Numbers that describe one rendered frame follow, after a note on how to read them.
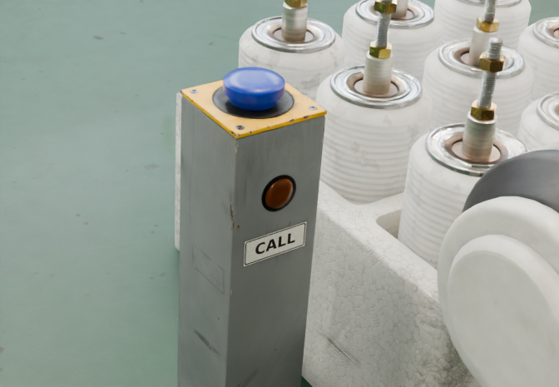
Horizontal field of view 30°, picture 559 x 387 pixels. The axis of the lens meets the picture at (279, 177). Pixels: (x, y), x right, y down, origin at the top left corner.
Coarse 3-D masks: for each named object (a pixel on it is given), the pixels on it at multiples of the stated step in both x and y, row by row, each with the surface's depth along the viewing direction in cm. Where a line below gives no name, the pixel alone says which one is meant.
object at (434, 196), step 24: (408, 168) 78; (432, 168) 75; (408, 192) 78; (432, 192) 75; (456, 192) 74; (408, 216) 78; (432, 216) 76; (456, 216) 75; (408, 240) 79; (432, 240) 77; (432, 264) 78
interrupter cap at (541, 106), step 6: (546, 96) 85; (552, 96) 85; (558, 96) 85; (540, 102) 84; (546, 102) 84; (552, 102) 84; (558, 102) 84; (540, 108) 83; (546, 108) 83; (552, 108) 83; (558, 108) 83; (540, 114) 82; (546, 114) 82; (552, 114) 82; (558, 114) 83; (546, 120) 81; (552, 120) 81; (558, 120) 82; (552, 126) 81; (558, 126) 80
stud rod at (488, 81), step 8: (496, 40) 72; (488, 48) 73; (496, 48) 72; (488, 56) 73; (496, 56) 73; (488, 72) 73; (496, 72) 73; (488, 80) 73; (480, 88) 74; (488, 88) 74; (480, 96) 74; (488, 96) 74; (480, 104) 75; (488, 104) 75
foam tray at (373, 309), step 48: (336, 192) 84; (336, 240) 81; (384, 240) 79; (336, 288) 83; (384, 288) 78; (432, 288) 74; (336, 336) 85; (384, 336) 79; (432, 336) 74; (336, 384) 87; (384, 384) 81; (432, 384) 76
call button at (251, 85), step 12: (240, 72) 68; (252, 72) 68; (264, 72) 68; (228, 84) 66; (240, 84) 66; (252, 84) 66; (264, 84) 66; (276, 84) 67; (228, 96) 66; (240, 96) 66; (252, 96) 66; (264, 96) 66; (276, 96) 66; (252, 108) 66; (264, 108) 67
